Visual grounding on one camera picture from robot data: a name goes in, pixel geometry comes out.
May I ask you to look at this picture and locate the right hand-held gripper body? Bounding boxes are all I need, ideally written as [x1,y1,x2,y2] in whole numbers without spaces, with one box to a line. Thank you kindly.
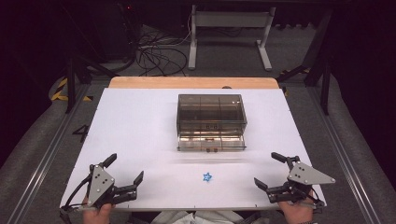
[266,155,336,210]

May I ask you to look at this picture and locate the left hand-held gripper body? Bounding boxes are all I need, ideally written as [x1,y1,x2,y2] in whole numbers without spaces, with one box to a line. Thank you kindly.
[81,163,138,209]

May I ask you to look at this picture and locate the clear smoky plastic drawer box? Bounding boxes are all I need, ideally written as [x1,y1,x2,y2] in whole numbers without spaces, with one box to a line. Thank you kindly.
[176,93,248,153]

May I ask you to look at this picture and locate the person's left hand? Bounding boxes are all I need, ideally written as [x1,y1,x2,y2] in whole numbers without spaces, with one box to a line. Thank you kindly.
[82,195,117,224]

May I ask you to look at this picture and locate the person's right hand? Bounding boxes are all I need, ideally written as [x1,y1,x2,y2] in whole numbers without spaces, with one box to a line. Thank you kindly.
[277,190,316,224]

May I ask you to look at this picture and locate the white table cover sheet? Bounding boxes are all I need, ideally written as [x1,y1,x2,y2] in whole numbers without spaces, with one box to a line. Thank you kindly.
[59,87,327,213]

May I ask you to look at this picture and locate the person's light clothing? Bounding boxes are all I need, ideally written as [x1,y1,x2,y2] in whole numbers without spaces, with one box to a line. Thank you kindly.
[150,210,238,224]

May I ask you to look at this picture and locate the yellow black hazard tape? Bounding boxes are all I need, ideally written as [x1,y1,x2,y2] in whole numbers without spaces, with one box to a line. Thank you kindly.
[50,77,94,103]

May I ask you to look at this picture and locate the black metal stand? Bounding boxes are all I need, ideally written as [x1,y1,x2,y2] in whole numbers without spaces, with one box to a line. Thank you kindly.
[64,55,120,115]
[276,8,334,117]

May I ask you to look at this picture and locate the grey metal stand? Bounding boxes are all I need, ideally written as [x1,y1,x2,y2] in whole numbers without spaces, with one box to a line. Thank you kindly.
[187,4,277,72]

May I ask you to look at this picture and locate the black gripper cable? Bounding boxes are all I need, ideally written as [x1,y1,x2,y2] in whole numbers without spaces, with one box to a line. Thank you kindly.
[59,173,94,216]
[309,186,327,215]

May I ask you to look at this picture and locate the aluminium floor rail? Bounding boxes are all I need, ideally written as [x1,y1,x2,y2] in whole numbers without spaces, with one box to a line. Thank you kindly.
[306,87,382,224]
[7,83,92,224]

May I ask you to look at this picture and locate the black floor cables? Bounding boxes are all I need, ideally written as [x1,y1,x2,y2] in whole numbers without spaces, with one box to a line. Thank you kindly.
[134,18,191,77]

